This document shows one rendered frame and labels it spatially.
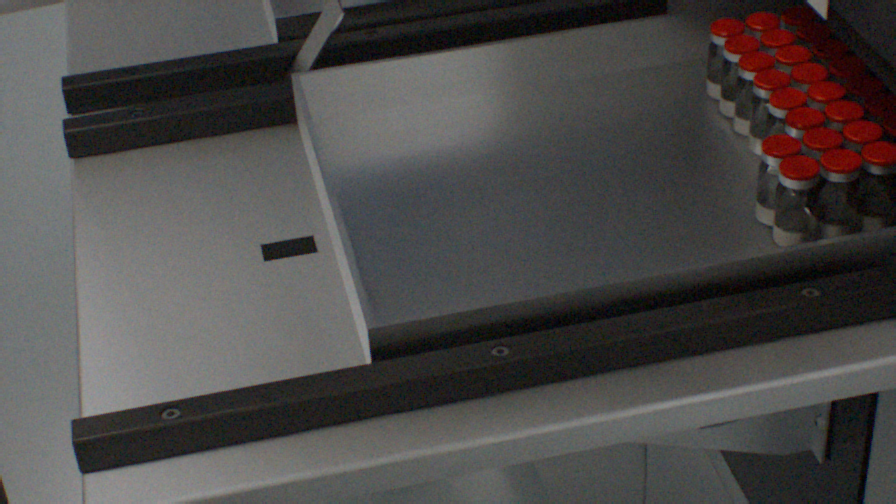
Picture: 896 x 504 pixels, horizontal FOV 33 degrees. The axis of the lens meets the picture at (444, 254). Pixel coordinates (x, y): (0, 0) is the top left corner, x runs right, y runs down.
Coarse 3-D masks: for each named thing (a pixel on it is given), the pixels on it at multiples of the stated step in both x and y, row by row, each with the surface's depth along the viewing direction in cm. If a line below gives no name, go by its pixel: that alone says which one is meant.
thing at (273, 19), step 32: (288, 0) 107; (320, 0) 107; (352, 0) 106; (384, 0) 99; (416, 0) 99; (448, 0) 99; (480, 0) 100; (512, 0) 100; (544, 0) 101; (672, 0) 103; (288, 32) 98
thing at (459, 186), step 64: (768, 0) 95; (384, 64) 92; (448, 64) 93; (512, 64) 94; (576, 64) 95; (640, 64) 96; (704, 64) 96; (320, 128) 92; (384, 128) 92; (448, 128) 91; (512, 128) 91; (576, 128) 90; (640, 128) 90; (704, 128) 89; (320, 192) 84; (384, 192) 86; (448, 192) 85; (512, 192) 85; (576, 192) 85; (640, 192) 84; (704, 192) 84; (384, 256) 81; (448, 256) 80; (512, 256) 80; (576, 256) 80; (640, 256) 79; (704, 256) 79; (768, 256) 73; (832, 256) 74; (384, 320) 71; (448, 320) 71; (512, 320) 72; (576, 320) 73
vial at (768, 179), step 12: (768, 144) 79; (780, 144) 79; (792, 144) 79; (768, 156) 78; (780, 156) 78; (768, 168) 79; (768, 180) 79; (768, 192) 80; (756, 204) 81; (768, 204) 80; (756, 216) 81; (768, 216) 80
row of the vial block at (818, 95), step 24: (768, 24) 90; (768, 48) 88; (792, 48) 87; (792, 72) 85; (816, 72) 85; (816, 96) 83; (840, 96) 82; (840, 120) 81; (864, 144) 79; (888, 144) 78; (864, 168) 78; (888, 168) 77; (864, 192) 78; (888, 192) 78; (864, 216) 79; (888, 216) 79
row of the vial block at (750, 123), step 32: (736, 32) 89; (736, 64) 88; (768, 64) 86; (736, 96) 88; (768, 96) 84; (800, 96) 83; (736, 128) 88; (768, 128) 83; (800, 128) 80; (832, 160) 77; (832, 192) 77; (832, 224) 78
